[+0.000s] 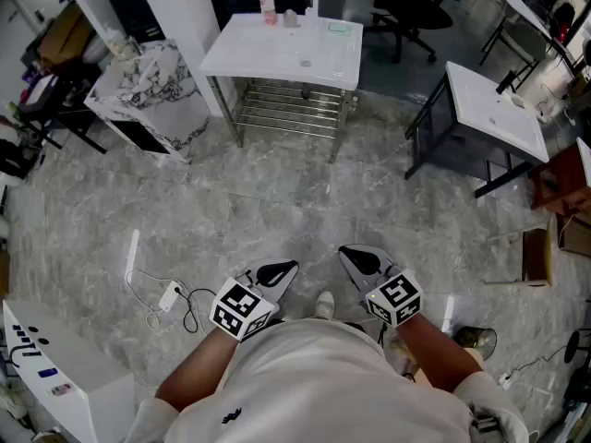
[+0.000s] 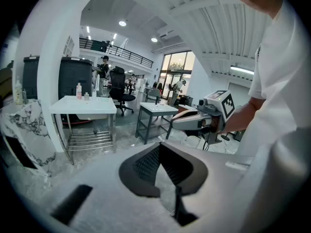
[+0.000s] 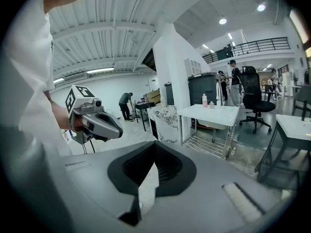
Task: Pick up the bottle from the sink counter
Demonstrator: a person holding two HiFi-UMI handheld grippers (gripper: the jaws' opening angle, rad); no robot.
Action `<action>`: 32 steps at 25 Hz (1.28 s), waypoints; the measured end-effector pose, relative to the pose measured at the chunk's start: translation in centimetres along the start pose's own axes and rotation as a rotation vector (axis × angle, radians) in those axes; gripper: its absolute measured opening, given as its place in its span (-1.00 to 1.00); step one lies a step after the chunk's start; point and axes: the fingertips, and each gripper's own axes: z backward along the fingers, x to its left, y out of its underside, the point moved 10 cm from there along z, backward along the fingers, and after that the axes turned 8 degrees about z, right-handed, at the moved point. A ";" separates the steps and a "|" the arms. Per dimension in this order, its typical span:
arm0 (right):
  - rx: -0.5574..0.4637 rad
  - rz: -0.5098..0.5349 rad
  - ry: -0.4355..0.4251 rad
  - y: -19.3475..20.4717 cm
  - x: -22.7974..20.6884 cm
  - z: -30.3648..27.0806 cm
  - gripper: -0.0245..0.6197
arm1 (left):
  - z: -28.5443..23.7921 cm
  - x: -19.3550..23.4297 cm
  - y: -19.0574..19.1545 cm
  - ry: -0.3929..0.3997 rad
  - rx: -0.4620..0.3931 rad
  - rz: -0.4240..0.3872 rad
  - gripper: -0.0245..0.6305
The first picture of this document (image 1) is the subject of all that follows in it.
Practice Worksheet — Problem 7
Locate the grey chair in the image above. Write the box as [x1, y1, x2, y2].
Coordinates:
[501, 20, 549, 78]

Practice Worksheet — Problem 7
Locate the steel sink stand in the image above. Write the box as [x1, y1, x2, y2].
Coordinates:
[210, 75, 359, 164]

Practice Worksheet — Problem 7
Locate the dark drawer cabinet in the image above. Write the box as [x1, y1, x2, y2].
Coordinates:
[99, 0, 163, 43]

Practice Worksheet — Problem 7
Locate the white square sink top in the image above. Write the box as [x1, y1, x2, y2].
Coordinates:
[445, 61, 550, 164]

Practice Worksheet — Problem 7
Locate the black faucet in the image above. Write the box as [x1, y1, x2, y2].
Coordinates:
[495, 69, 518, 95]

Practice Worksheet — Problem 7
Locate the wooden frame chair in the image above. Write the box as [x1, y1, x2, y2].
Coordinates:
[484, 217, 560, 288]

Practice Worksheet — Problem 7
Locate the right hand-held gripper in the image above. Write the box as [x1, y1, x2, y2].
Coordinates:
[338, 243, 424, 329]

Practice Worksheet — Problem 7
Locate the black office chair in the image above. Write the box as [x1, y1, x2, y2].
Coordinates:
[367, 0, 456, 64]

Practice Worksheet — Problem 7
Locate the person's left forearm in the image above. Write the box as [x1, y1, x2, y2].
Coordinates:
[155, 328, 241, 413]

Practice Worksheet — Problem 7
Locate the white floor cable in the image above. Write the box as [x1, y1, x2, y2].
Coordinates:
[125, 269, 209, 336]

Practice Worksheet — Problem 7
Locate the large cardboard box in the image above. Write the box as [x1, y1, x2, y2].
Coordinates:
[39, 2, 93, 64]

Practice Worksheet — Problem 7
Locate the person's white shoe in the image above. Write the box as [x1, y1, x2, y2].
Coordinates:
[315, 291, 336, 320]

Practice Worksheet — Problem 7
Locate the marble pattern cabinet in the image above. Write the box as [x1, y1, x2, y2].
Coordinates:
[83, 39, 211, 164]

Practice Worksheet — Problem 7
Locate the person's right forearm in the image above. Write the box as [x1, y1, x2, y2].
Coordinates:
[395, 314, 484, 394]

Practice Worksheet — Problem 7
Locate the white power strip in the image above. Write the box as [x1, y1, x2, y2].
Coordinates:
[158, 280, 182, 313]

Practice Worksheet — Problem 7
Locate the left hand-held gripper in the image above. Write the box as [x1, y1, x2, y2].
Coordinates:
[210, 258, 300, 343]

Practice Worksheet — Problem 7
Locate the white cabinet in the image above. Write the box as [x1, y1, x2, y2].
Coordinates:
[2, 300, 136, 443]

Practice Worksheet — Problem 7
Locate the red-brown wooden stool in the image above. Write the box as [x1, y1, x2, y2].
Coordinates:
[528, 145, 591, 216]

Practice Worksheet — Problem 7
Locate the black side table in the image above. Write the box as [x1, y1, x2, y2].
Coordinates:
[18, 62, 107, 154]

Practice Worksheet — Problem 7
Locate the person's white shirt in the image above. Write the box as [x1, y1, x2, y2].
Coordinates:
[124, 318, 530, 443]

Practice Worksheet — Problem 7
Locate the black floor cable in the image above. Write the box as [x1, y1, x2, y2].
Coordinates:
[177, 287, 218, 334]

